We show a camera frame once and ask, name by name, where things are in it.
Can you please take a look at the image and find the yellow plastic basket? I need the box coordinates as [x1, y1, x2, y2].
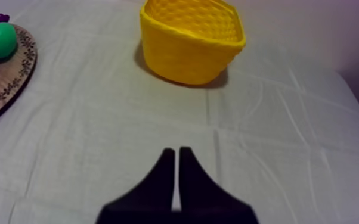
[140, 0, 247, 86]

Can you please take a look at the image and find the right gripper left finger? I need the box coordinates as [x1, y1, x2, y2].
[95, 147, 177, 224]

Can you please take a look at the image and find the round wooden board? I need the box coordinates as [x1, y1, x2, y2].
[0, 23, 38, 132]

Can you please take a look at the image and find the green toy pear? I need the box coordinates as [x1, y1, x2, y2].
[0, 21, 18, 60]

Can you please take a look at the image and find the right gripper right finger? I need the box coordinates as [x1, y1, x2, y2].
[175, 145, 260, 224]

